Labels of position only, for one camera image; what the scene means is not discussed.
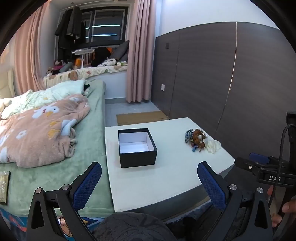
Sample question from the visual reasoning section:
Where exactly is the gold packet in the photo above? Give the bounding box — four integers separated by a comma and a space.
0, 171, 11, 206

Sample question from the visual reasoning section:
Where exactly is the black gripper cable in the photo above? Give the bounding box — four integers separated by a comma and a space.
269, 124, 295, 210

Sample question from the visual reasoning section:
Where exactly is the blue cartoon bedsheet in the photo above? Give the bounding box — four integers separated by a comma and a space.
0, 206, 109, 241

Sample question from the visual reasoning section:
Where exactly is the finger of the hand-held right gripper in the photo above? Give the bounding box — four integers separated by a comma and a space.
249, 152, 270, 164
234, 157, 260, 174

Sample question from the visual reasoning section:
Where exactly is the brown cardboard sheet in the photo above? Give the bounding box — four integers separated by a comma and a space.
116, 111, 170, 126

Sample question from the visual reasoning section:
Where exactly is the white spotted plush pillow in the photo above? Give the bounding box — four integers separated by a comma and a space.
97, 58, 117, 68

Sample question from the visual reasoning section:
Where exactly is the black bag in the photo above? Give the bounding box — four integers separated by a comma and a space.
91, 46, 112, 67

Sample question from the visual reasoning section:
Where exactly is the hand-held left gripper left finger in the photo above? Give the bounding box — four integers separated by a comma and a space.
26, 162, 102, 241

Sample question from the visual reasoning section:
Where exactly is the pink floral blanket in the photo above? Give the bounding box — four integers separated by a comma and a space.
0, 93, 90, 168

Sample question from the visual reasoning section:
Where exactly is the dark framed window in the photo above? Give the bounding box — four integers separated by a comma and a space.
59, 6, 129, 47

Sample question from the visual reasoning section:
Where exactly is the dark hanging jacket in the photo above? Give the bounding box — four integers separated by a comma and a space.
54, 9, 74, 63
67, 6, 87, 44

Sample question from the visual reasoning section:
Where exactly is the pink curtain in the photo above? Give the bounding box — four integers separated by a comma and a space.
126, 0, 156, 103
14, 5, 50, 95

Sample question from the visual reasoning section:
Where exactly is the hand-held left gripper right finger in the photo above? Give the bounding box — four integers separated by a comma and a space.
197, 162, 273, 241

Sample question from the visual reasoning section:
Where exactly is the white shell pendant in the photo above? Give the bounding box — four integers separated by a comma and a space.
205, 139, 222, 154

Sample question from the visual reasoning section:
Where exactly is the grey pillow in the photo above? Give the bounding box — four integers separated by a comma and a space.
109, 40, 130, 62

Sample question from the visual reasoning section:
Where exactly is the pile of plush toys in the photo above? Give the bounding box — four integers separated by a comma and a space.
46, 60, 75, 76

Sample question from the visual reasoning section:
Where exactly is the dark patterned cushion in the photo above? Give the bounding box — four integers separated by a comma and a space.
92, 212, 176, 241

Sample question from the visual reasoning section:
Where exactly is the brown bead bracelet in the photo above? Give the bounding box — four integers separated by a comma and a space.
192, 129, 207, 149

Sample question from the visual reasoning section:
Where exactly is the dark cloth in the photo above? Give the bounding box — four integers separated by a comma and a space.
165, 215, 219, 241

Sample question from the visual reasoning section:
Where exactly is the person's right hand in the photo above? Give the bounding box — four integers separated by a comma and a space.
267, 185, 296, 229

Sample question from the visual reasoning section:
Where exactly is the black gift box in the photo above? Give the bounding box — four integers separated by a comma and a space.
118, 128, 158, 169

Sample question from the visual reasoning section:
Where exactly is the white rack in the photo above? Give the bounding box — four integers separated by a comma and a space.
72, 48, 95, 55

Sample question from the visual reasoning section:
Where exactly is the light green quilt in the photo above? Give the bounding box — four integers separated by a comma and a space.
0, 79, 89, 120

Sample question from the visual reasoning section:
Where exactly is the cream headboard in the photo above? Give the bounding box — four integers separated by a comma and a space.
0, 68, 16, 99

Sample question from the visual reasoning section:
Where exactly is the cream plush toy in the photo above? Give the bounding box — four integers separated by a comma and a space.
0, 97, 12, 120

